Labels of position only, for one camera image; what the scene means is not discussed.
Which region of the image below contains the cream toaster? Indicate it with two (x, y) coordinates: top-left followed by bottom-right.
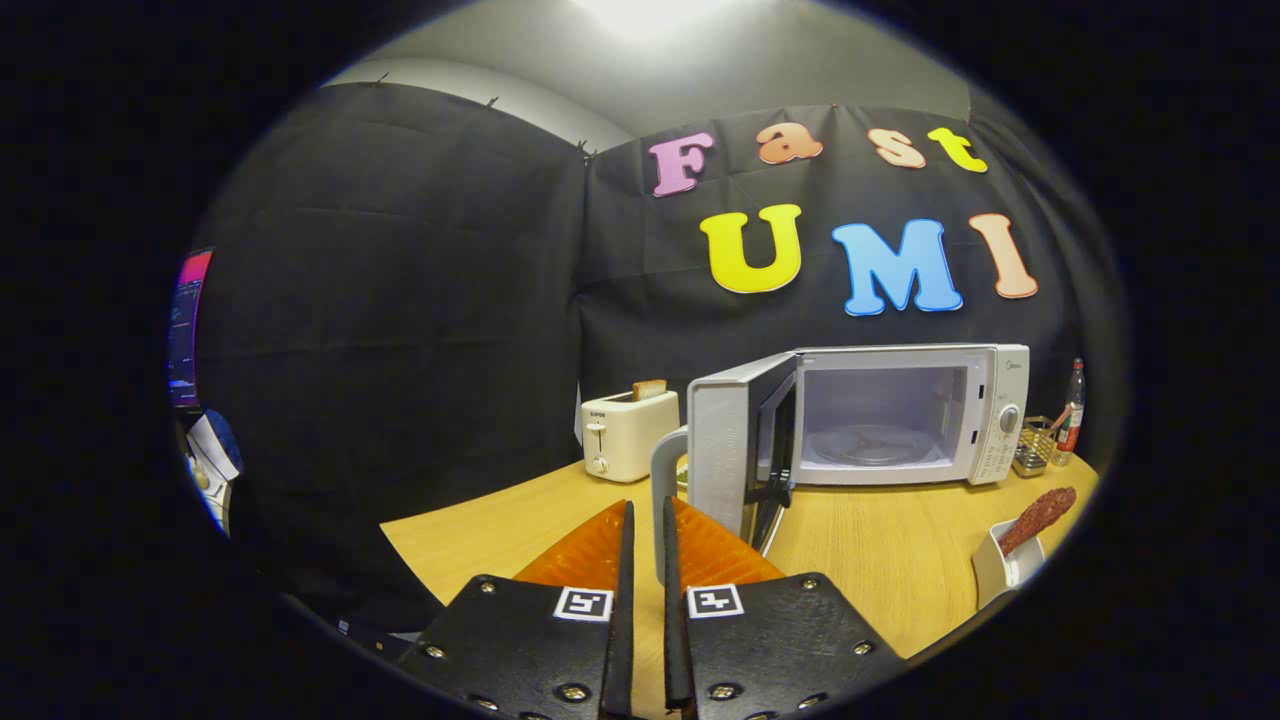
(581, 390), (681, 484)

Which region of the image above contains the clear plastic bottle red cap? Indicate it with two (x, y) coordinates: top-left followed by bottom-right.
(1052, 358), (1087, 468)

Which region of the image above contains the white toaster oven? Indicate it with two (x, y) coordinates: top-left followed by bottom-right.
(650, 343), (1031, 586)

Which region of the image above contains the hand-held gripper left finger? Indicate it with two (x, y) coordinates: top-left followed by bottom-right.
(395, 500), (638, 720)

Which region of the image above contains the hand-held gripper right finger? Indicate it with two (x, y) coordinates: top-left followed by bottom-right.
(662, 497), (906, 720)

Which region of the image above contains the computer monitor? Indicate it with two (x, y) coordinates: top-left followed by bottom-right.
(166, 247), (215, 411)

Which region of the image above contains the metal wire basket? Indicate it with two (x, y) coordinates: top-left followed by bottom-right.
(1012, 415), (1061, 478)

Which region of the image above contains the white and blue object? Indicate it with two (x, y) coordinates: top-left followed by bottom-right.
(186, 408), (244, 536)

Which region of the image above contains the small white ribbed tray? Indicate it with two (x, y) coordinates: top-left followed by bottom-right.
(972, 520), (1047, 611)

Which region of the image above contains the reddish brown meat strip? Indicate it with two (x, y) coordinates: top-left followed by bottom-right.
(998, 487), (1078, 556)

